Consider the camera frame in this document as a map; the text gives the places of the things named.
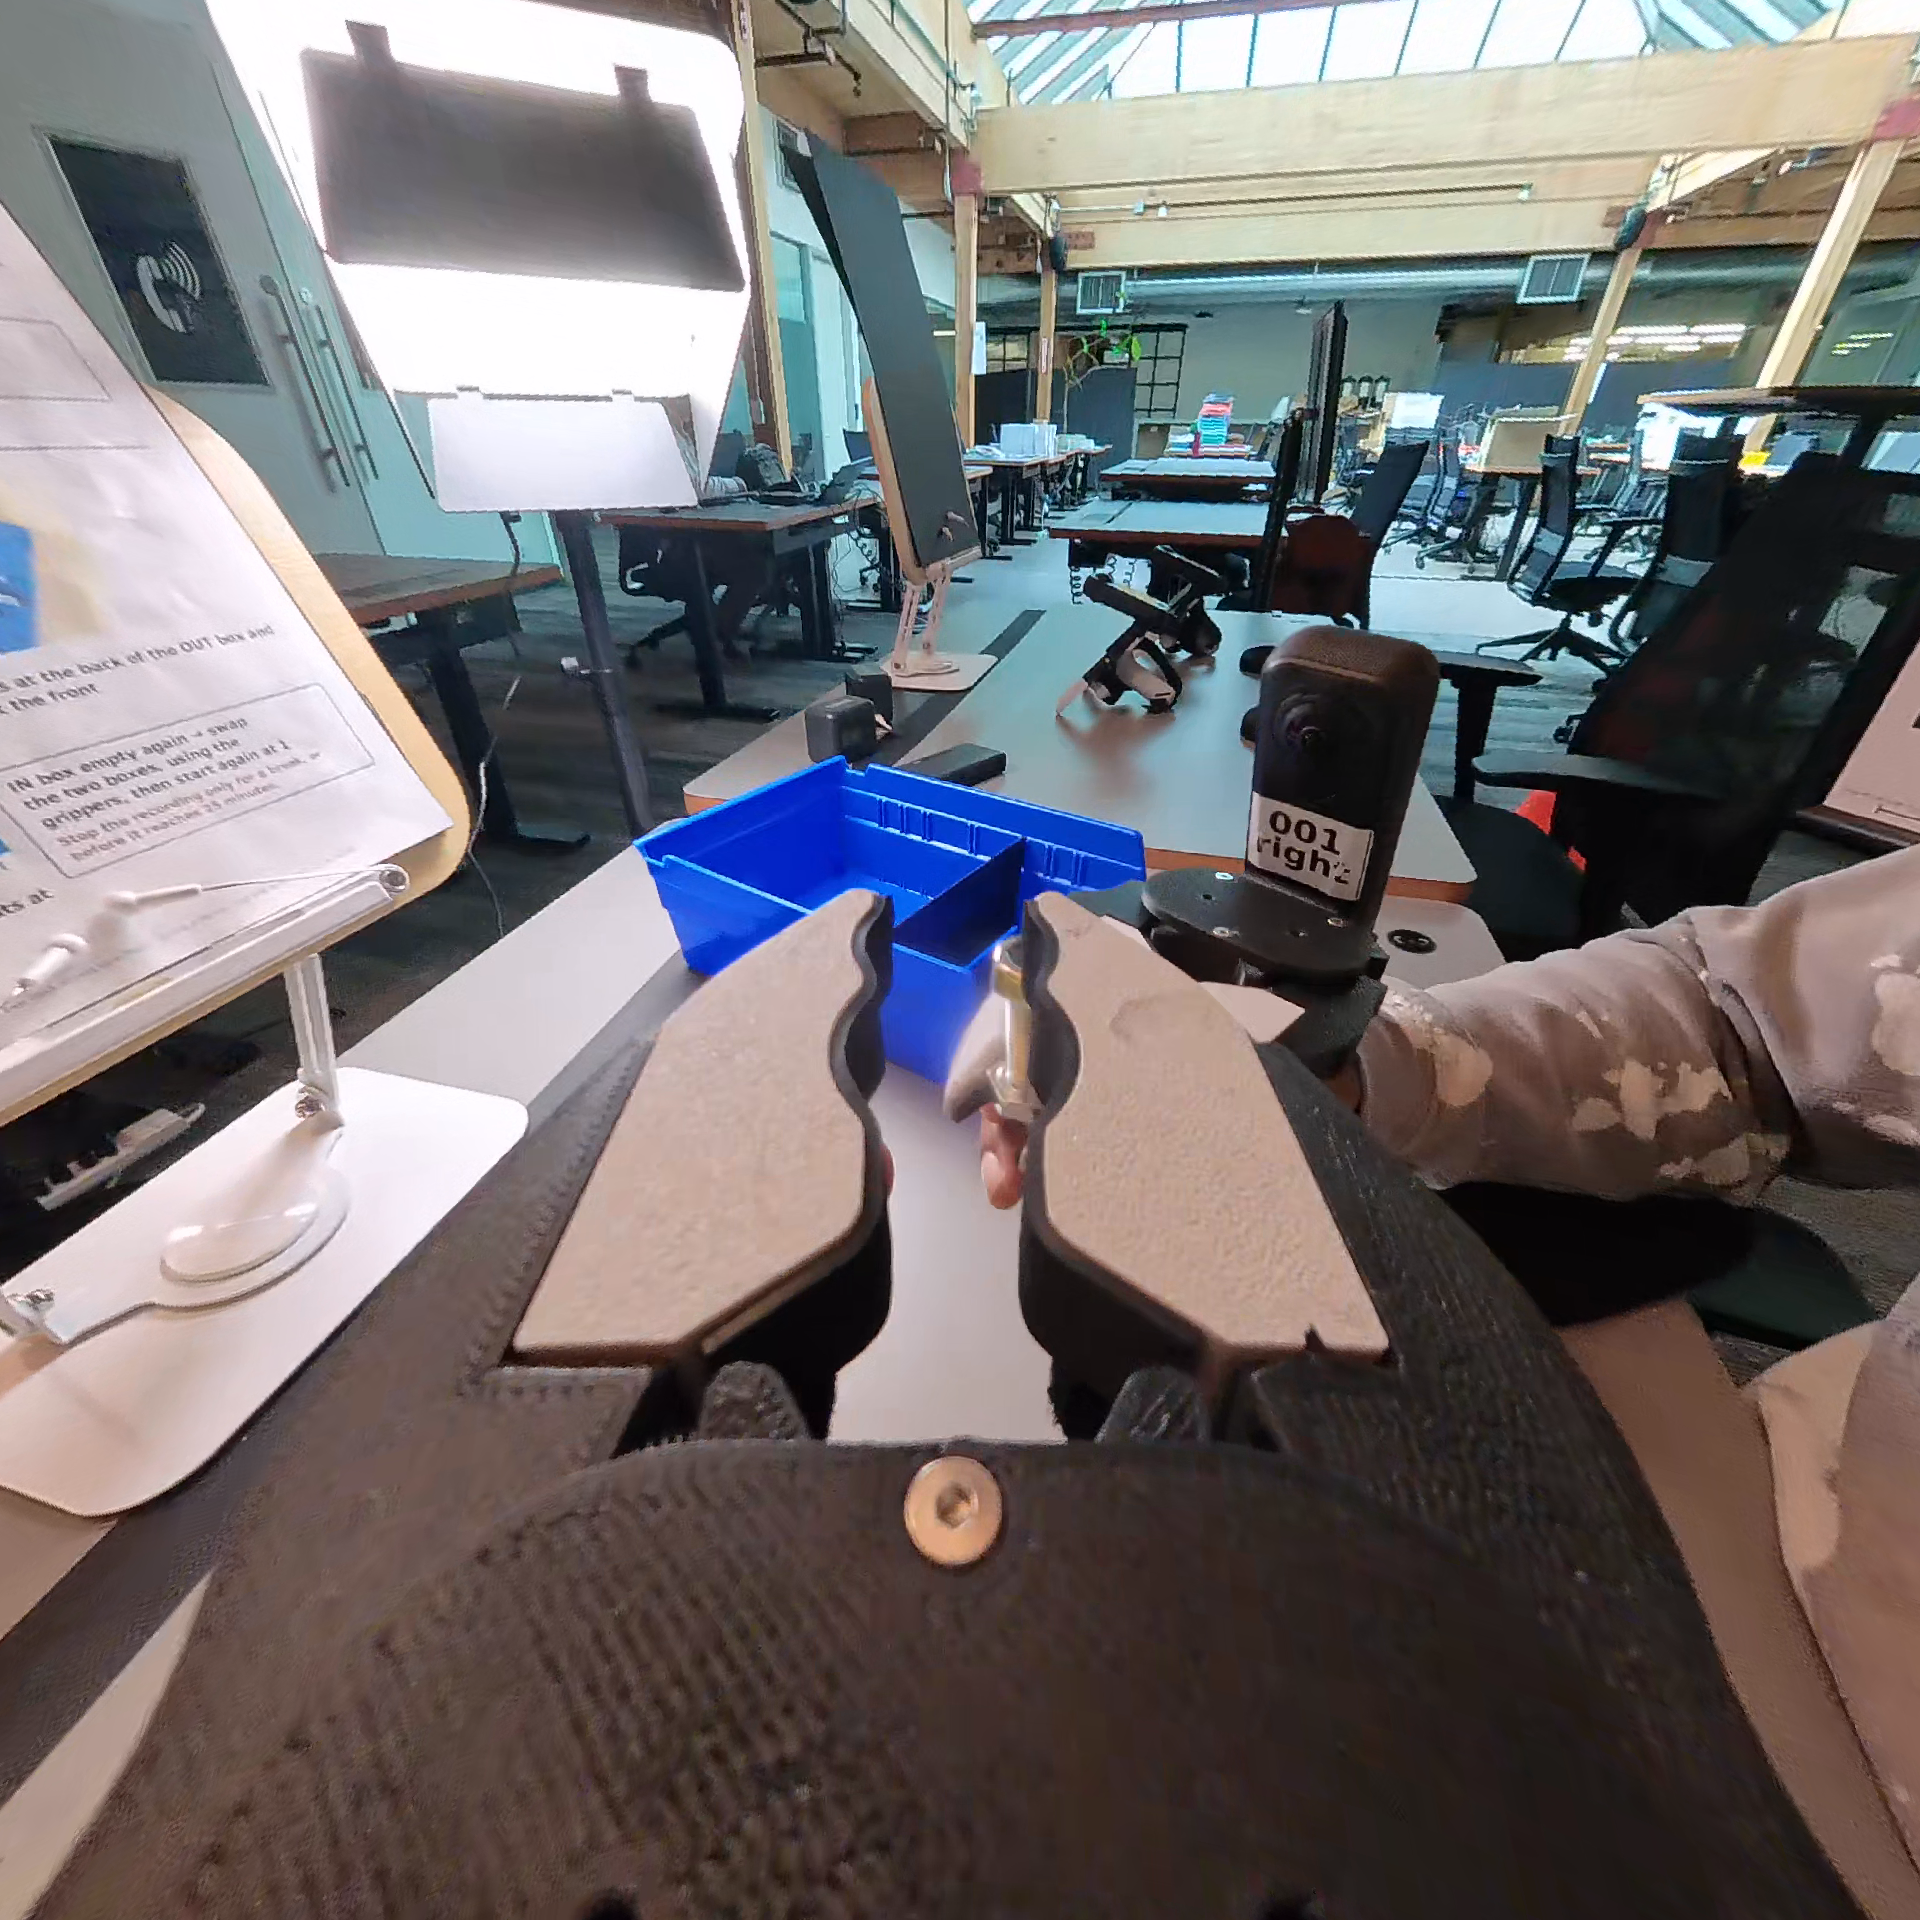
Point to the brown desk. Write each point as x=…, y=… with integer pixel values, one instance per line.
x=435, y=579
x=1155, y=522
x=721, y=517

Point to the green plant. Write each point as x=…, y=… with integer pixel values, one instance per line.
x=1108, y=346

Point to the person's right forearm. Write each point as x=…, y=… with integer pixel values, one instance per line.
x=1622, y=1037

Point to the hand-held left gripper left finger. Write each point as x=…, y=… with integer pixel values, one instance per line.
x=705, y=1172

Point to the person's patterned sweatshirt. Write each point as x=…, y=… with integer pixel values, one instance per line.
x=1862, y=1501

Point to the blue plastic bin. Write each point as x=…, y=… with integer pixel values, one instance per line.
x=751, y=902

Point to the flat black device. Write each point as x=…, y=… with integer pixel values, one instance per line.
x=955, y=762

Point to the black door sign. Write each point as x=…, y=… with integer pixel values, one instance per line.
x=158, y=270

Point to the grey desk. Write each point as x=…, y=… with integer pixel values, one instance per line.
x=1171, y=751

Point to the silver bolt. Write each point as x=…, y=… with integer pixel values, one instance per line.
x=1013, y=1037

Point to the printed instruction sheet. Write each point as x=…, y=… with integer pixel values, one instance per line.
x=182, y=722

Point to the light panel on floor stand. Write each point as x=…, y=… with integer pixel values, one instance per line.
x=571, y=346

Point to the black monitor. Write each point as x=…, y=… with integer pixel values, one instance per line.
x=1324, y=405

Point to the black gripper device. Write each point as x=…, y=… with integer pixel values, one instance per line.
x=1155, y=623

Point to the wooden document stand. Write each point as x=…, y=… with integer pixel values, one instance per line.
x=225, y=1349

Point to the black board on stand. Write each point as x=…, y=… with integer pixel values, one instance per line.
x=902, y=375

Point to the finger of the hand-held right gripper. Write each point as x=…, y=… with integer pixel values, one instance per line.
x=972, y=1074
x=1254, y=1009

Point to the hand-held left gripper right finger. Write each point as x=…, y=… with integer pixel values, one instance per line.
x=1186, y=1172

